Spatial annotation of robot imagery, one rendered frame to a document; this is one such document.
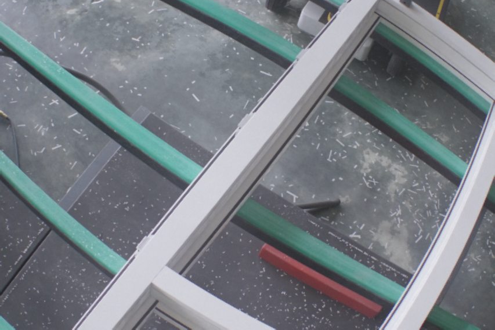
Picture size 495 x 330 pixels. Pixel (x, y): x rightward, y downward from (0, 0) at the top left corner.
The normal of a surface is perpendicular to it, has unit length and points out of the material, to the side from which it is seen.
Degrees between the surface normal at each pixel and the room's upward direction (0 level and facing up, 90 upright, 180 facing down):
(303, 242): 0
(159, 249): 0
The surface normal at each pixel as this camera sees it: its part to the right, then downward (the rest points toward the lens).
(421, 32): -0.51, 0.62
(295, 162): 0.20, -0.58
